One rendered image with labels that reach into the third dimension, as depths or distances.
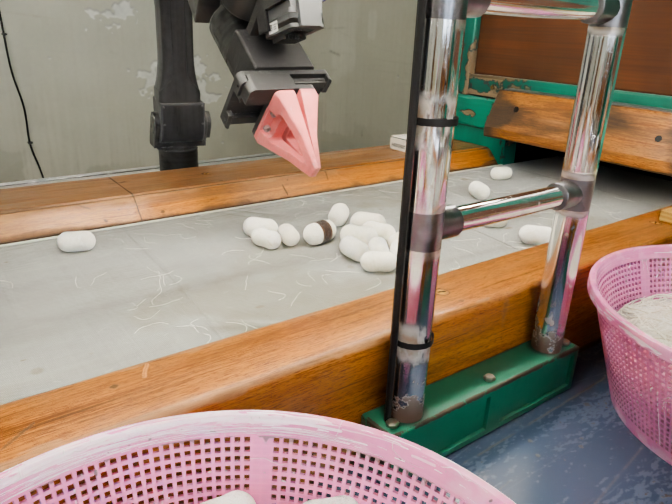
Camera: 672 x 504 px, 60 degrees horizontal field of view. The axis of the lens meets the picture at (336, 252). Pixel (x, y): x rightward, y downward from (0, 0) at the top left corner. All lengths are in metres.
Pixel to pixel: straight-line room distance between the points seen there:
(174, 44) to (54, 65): 1.66
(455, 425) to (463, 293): 0.09
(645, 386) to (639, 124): 0.45
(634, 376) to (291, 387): 0.24
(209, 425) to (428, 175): 0.17
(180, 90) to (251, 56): 0.37
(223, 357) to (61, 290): 0.20
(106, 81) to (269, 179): 1.93
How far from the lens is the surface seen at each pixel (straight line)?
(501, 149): 1.00
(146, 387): 0.33
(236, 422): 0.29
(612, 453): 0.47
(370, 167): 0.82
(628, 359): 0.45
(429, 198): 0.32
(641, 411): 0.47
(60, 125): 2.59
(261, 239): 0.56
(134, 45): 2.65
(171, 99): 0.94
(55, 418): 0.32
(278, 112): 0.57
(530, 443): 0.46
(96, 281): 0.52
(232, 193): 0.70
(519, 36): 0.99
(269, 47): 0.60
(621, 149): 0.82
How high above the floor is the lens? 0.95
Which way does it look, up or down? 21 degrees down
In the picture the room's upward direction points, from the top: 2 degrees clockwise
